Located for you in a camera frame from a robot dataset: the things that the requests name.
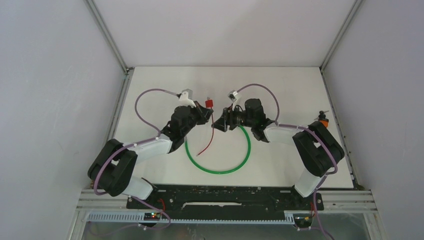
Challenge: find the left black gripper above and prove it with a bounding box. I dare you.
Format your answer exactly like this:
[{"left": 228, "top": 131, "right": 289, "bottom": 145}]
[{"left": 181, "top": 100, "right": 213, "bottom": 136}]

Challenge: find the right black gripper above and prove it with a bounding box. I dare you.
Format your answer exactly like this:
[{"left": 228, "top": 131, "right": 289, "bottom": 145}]
[{"left": 212, "top": 103, "right": 255, "bottom": 132}]

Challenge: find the red cable lock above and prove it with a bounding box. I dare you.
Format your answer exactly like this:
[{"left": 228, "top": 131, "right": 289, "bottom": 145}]
[{"left": 196, "top": 96, "right": 216, "bottom": 157}]

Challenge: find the green cable lock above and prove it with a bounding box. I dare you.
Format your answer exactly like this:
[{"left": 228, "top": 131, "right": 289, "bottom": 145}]
[{"left": 184, "top": 126, "right": 252, "bottom": 175}]

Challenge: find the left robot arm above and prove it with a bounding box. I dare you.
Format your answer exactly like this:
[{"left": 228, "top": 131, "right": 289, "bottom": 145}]
[{"left": 87, "top": 101, "right": 214, "bottom": 208}]

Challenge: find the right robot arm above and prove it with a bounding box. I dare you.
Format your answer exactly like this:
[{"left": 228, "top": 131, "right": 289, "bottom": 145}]
[{"left": 212, "top": 98, "right": 345, "bottom": 209}]

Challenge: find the orange padlock with keys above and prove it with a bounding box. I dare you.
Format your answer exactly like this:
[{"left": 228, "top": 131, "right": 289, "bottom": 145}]
[{"left": 315, "top": 110, "right": 330, "bottom": 128}]

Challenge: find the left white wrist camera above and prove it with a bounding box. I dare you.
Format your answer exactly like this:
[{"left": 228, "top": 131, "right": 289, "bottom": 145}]
[{"left": 178, "top": 88, "right": 196, "bottom": 108}]

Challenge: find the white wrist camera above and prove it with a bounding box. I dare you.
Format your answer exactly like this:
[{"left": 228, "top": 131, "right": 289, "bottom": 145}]
[
  {"left": 178, "top": 88, "right": 196, "bottom": 108},
  {"left": 227, "top": 90, "right": 241, "bottom": 111}
]

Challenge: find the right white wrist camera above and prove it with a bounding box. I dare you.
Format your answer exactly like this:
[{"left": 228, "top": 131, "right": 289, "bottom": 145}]
[{"left": 227, "top": 90, "right": 241, "bottom": 111}]

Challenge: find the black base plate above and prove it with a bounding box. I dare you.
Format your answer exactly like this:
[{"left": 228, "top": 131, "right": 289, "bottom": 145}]
[{"left": 126, "top": 184, "right": 324, "bottom": 220}]

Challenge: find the left aluminium corner post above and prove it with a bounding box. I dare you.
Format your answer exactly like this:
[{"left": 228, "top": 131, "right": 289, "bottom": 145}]
[{"left": 84, "top": 0, "right": 129, "bottom": 75}]

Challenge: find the aluminium corner post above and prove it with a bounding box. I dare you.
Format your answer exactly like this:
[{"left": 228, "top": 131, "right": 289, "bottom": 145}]
[
  {"left": 319, "top": 0, "right": 365, "bottom": 74},
  {"left": 84, "top": 0, "right": 129, "bottom": 75}
]

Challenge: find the grey cable duct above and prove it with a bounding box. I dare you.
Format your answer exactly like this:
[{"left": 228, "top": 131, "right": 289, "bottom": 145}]
[{"left": 86, "top": 211, "right": 295, "bottom": 225}]

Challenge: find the aluminium front frame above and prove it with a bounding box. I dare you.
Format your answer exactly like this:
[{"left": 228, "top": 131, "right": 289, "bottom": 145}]
[{"left": 67, "top": 189, "right": 388, "bottom": 240}]

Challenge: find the right aluminium corner post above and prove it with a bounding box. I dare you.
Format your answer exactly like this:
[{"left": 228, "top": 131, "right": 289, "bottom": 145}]
[{"left": 319, "top": 0, "right": 365, "bottom": 74}]

